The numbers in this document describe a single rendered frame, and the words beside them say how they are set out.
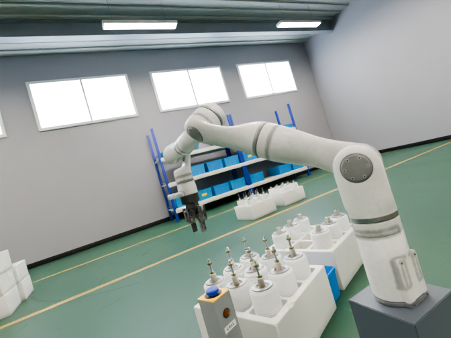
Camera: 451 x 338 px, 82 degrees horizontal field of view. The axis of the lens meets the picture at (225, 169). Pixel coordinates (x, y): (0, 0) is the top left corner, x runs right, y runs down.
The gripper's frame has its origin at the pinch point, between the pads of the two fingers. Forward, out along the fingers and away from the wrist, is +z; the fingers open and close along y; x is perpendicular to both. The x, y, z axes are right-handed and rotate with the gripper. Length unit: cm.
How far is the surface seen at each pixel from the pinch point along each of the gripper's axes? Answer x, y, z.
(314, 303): -20, -28, 36
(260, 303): 0.7, -25.3, 25.0
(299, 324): -8.3, -30.3, 36.1
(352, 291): -49, -27, 47
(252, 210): -164, 147, 35
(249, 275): -9.1, -11.3, 22.5
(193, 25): -309, 318, -342
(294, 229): -63, 6, 24
